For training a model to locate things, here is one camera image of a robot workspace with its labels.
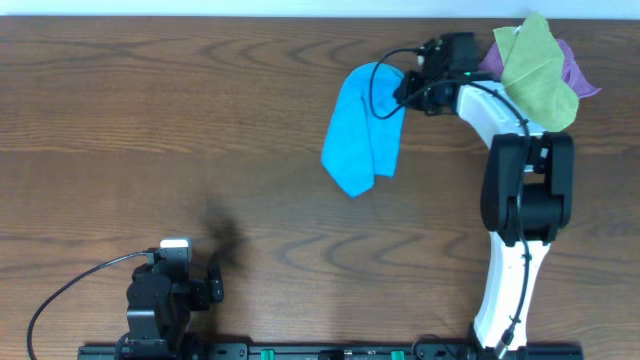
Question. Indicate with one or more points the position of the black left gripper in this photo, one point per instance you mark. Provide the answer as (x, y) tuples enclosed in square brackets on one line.
[(201, 292)]

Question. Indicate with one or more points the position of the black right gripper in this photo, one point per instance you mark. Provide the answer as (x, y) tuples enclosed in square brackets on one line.
[(406, 92)]

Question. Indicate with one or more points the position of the blue microfiber cloth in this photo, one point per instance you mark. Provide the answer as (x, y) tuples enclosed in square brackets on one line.
[(364, 134)]

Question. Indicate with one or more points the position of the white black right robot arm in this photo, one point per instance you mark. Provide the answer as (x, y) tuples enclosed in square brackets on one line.
[(526, 199)]

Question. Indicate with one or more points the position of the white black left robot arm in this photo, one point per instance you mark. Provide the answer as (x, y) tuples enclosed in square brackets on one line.
[(161, 298)]

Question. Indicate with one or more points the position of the purple microfiber cloth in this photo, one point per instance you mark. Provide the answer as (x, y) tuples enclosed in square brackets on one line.
[(571, 73)]

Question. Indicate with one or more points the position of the green microfiber cloth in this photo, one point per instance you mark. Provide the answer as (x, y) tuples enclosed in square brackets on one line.
[(532, 77)]

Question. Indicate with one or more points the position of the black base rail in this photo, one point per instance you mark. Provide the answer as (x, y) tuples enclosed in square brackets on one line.
[(422, 351)]

